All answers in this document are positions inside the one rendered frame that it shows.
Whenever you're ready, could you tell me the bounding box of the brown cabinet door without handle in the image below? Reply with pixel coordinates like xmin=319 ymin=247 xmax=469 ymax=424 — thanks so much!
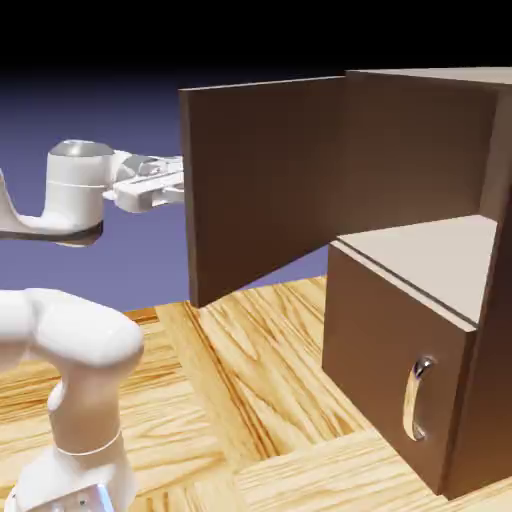
xmin=178 ymin=75 xmax=348 ymax=310

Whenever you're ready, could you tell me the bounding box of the brown wooden cabinet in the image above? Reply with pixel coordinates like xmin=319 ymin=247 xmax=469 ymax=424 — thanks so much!
xmin=327 ymin=67 xmax=512 ymax=502

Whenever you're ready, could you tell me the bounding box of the brown cabinet door with handle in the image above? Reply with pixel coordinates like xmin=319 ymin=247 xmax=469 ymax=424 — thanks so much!
xmin=321 ymin=238 xmax=480 ymax=498

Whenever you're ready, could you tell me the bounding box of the curved shiny metal handle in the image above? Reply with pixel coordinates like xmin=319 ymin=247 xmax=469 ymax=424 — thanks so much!
xmin=401 ymin=354 xmax=437 ymax=444

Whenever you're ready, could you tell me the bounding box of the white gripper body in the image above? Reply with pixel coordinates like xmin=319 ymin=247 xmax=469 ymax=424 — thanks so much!
xmin=102 ymin=171 xmax=186 ymax=214

